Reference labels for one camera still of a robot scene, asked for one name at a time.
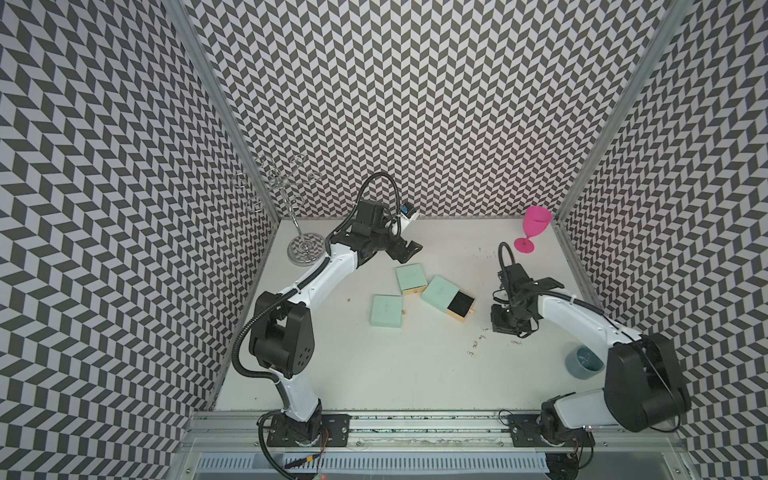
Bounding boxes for mint drawer-style jewelry box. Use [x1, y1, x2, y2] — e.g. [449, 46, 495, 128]
[421, 275, 476, 322]

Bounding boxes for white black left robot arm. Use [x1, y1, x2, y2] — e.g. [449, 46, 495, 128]
[248, 200, 422, 424]

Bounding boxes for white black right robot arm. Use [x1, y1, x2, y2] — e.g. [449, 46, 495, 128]
[491, 264, 692, 443]

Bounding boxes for mint box back middle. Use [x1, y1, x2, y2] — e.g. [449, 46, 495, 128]
[395, 263, 428, 295]

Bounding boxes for mint box front left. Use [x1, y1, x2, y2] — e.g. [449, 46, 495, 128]
[370, 295, 403, 329]

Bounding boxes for small earring front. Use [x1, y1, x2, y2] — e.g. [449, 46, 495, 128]
[467, 335, 487, 358]

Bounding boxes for grey-blue small bowl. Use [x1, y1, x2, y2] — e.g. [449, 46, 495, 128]
[565, 346, 605, 380]

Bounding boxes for pink plastic wine glass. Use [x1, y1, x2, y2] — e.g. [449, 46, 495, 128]
[513, 206, 553, 254]

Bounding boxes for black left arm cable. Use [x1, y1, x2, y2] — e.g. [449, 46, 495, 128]
[347, 171, 403, 238]

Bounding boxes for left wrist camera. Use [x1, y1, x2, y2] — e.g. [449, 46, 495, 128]
[399, 201, 420, 224]

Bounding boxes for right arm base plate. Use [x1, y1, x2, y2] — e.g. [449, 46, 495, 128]
[506, 414, 595, 449]

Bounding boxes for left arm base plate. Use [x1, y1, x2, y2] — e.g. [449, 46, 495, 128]
[267, 413, 351, 448]

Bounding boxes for aluminium right corner post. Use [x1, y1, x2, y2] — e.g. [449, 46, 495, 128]
[555, 0, 694, 225]

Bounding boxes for aluminium corner post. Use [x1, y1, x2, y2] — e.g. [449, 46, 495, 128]
[163, 0, 281, 224]
[555, 0, 694, 225]

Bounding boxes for aluminium front rail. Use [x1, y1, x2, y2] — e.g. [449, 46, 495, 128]
[166, 410, 700, 479]

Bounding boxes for aluminium left corner post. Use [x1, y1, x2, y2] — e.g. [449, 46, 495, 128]
[163, 0, 281, 224]

